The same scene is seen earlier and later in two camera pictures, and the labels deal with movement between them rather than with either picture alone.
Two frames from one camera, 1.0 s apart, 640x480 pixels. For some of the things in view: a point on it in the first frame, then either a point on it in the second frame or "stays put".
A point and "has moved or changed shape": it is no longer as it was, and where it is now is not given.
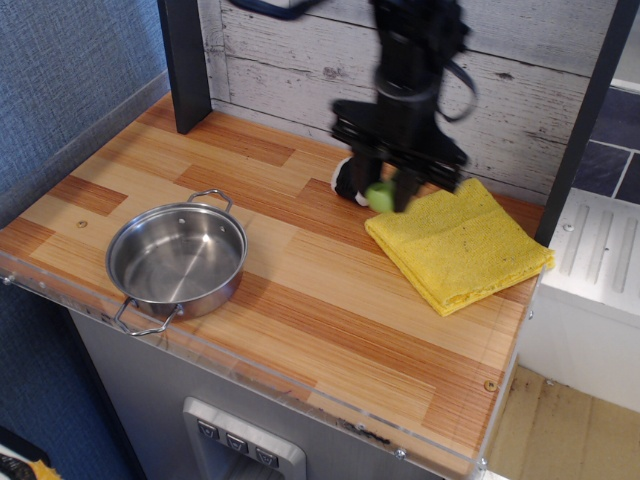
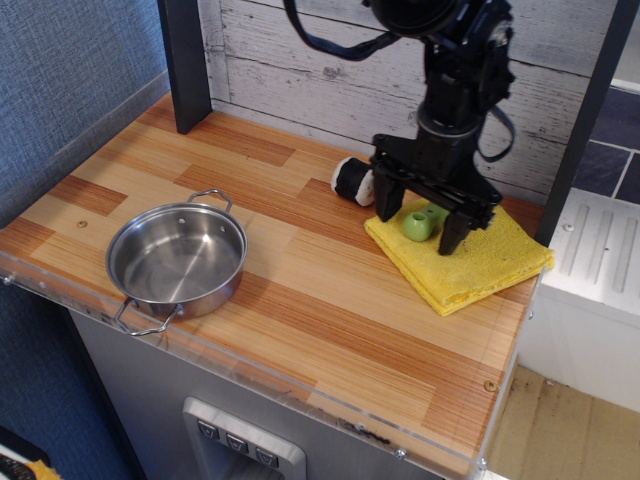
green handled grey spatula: (380, 195) has moved or changed shape
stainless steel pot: (182, 257) stays put
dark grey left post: (185, 51) stays put
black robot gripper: (404, 131) to (437, 167)
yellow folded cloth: (461, 246) stays put
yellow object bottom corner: (44, 472) stays put
